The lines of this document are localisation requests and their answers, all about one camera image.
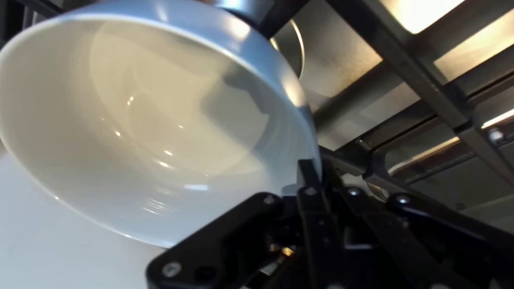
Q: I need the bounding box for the black cast iron stove grate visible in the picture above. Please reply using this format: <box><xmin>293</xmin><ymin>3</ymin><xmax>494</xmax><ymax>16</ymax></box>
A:
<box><xmin>312</xmin><ymin>0</ymin><xmax>514</xmax><ymax>189</ymax></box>

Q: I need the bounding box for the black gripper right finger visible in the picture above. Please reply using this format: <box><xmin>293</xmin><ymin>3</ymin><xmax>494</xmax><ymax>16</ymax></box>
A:
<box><xmin>320</xmin><ymin>152</ymin><xmax>514</xmax><ymax>289</ymax></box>

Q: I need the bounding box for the black wire dish rack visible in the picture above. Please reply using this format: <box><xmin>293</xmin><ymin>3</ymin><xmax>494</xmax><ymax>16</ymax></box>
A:
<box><xmin>267</xmin><ymin>0</ymin><xmax>514</xmax><ymax>232</ymax></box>

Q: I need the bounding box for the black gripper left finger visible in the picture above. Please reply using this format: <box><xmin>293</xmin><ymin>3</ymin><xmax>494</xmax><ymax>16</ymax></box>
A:
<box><xmin>144</xmin><ymin>155</ymin><xmax>348</xmax><ymax>289</ymax></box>

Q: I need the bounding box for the white ceramic bowl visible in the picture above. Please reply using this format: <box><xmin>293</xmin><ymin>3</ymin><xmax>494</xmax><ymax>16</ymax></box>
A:
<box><xmin>0</xmin><ymin>0</ymin><xmax>325</xmax><ymax>250</ymax></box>

